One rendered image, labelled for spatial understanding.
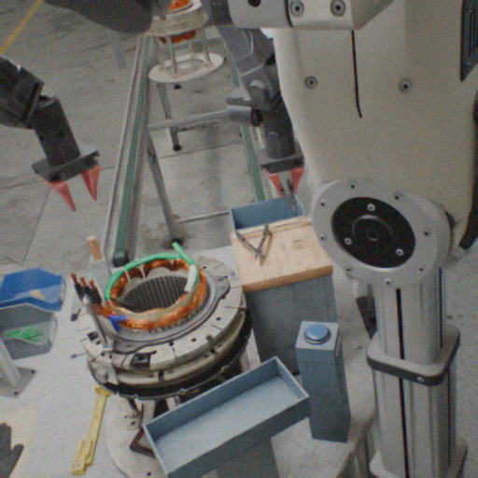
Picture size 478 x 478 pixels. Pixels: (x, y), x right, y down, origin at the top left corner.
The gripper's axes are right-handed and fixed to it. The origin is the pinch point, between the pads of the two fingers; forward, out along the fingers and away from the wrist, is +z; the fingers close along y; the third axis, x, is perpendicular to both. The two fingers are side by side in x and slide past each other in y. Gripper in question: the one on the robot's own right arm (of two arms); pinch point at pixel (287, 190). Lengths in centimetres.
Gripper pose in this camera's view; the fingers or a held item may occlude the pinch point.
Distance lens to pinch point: 131.2
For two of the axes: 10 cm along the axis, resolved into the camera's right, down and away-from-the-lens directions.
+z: 1.6, 8.1, 5.7
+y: -9.7, 2.2, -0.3
